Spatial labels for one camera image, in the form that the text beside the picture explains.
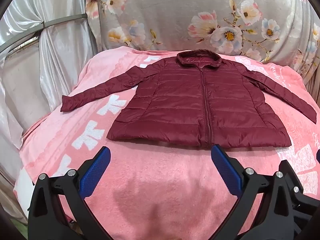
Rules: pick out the silver satin curtain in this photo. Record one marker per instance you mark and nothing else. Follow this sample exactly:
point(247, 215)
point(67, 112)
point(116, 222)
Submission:
point(62, 62)

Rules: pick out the maroon puffer jacket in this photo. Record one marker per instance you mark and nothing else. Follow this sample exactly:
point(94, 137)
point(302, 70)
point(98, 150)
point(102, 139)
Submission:
point(175, 100)

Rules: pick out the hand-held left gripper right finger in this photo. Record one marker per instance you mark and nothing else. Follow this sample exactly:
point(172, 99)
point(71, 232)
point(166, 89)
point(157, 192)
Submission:
point(226, 170)

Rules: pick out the grey metal bar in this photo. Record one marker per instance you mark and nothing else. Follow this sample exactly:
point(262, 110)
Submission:
point(62, 20)

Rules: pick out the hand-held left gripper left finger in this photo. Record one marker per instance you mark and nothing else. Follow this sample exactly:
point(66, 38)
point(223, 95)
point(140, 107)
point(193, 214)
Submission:
point(96, 170)

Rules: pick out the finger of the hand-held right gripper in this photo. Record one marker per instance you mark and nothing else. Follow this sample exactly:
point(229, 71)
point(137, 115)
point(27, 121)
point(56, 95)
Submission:
point(290, 173)

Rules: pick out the grey floral blanket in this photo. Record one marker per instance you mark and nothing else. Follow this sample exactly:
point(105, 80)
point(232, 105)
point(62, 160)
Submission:
point(175, 17)

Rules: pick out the pink printed blanket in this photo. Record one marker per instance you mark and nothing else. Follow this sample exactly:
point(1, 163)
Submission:
point(155, 180)

